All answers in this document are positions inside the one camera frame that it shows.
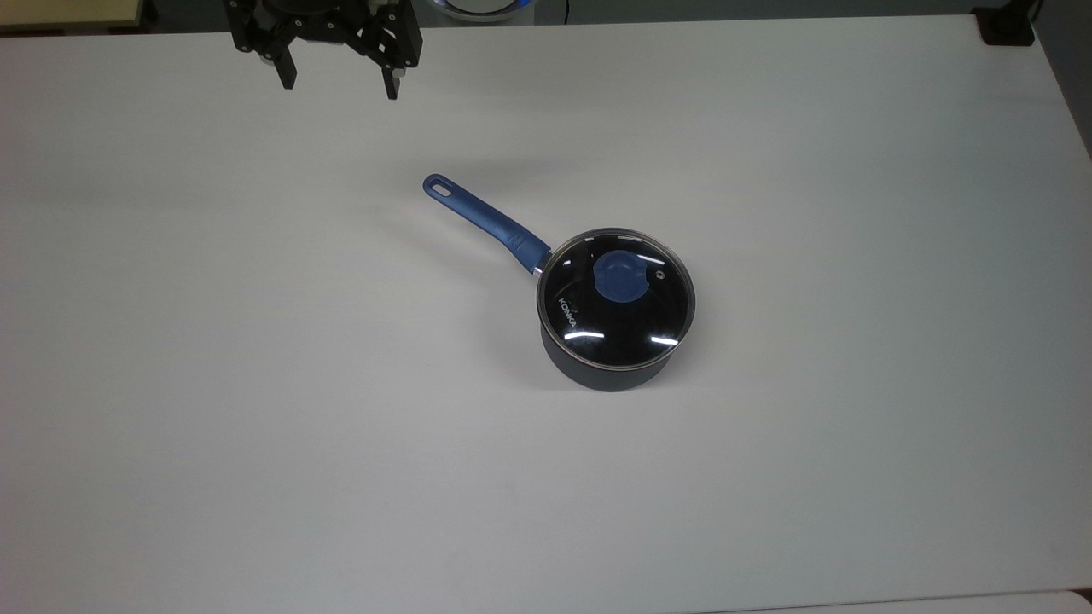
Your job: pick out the beige wooden desk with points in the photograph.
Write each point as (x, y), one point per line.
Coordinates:
(68, 12)

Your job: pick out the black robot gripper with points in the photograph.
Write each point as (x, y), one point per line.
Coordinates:
(328, 21)

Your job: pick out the glass lid with blue knob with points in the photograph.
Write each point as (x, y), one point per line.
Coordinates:
(616, 324)

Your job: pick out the black table clamp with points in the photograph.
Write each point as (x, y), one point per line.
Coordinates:
(1007, 24)

